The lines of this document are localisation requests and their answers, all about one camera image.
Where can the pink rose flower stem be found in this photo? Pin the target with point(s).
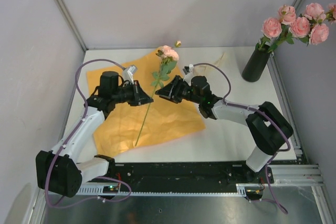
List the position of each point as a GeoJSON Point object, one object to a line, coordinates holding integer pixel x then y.
{"type": "Point", "coordinates": [311, 27]}

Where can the orange flower bouquet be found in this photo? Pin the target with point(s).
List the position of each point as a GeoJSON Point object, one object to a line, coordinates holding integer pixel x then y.
{"type": "Point", "coordinates": [165, 121]}

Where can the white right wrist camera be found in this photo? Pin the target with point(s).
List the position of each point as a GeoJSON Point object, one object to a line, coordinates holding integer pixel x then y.
{"type": "Point", "coordinates": [188, 73]}

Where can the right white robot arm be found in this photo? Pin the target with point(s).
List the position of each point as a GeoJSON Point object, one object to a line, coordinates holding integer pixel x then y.
{"type": "Point", "coordinates": [269, 129]}

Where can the black cylindrical vase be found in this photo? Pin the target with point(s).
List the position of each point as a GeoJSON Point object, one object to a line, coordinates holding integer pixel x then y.
{"type": "Point", "coordinates": [256, 64]}

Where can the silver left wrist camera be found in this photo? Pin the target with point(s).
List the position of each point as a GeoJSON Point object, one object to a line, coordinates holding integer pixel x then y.
{"type": "Point", "coordinates": [128, 73]}

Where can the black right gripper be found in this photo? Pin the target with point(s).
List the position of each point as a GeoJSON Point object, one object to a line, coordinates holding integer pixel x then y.
{"type": "Point", "coordinates": [171, 92]}

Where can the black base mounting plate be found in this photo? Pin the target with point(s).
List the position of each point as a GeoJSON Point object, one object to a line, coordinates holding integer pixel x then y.
{"type": "Point", "coordinates": [187, 175]}

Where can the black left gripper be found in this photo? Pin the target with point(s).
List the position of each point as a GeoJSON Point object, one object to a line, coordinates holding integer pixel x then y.
{"type": "Point", "coordinates": [139, 97]}

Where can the aluminium frame rail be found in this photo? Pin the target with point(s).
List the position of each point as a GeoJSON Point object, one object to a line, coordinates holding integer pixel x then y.
{"type": "Point", "coordinates": [71, 24]}

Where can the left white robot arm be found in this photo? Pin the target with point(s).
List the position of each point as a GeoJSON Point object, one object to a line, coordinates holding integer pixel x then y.
{"type": "Point", "coordinates": [58, 170]}

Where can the grey slotted cable duct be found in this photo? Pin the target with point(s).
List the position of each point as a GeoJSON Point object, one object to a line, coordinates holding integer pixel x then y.
{"type": "Point", "coordinates": [111, 190]}

